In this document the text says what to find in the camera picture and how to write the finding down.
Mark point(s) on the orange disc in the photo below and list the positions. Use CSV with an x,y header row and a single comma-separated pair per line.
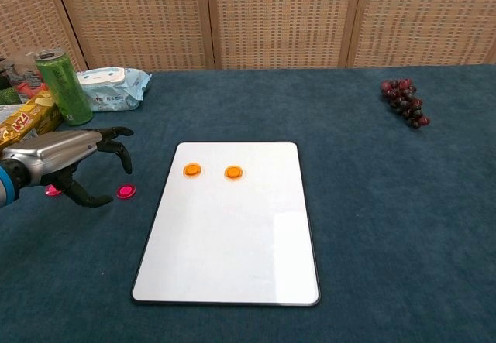
x,y
192,170
233,172

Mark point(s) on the green drink can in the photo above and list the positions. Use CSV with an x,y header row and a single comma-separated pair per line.
x,y
69,91

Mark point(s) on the dark red grape bunch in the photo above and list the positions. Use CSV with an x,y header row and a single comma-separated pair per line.
x,y
405,101

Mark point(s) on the light blue wet wipes pack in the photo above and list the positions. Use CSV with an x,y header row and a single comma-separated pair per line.
x,y
124,87

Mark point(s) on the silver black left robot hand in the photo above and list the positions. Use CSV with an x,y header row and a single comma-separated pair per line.
x,y
54,149

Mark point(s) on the blue table mat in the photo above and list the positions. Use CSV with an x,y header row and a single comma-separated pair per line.
x,y
387,223

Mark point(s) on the white spout pouch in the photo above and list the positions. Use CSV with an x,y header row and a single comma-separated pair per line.
x,y
7,111

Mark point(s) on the bamboo folding screen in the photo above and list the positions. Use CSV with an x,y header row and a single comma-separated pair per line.
x,y
271,18

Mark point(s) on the white rectangular board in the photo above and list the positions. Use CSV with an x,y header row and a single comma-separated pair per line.
x,y
232,242

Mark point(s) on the gold snack bag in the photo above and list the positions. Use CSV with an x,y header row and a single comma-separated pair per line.
x,y
27,122

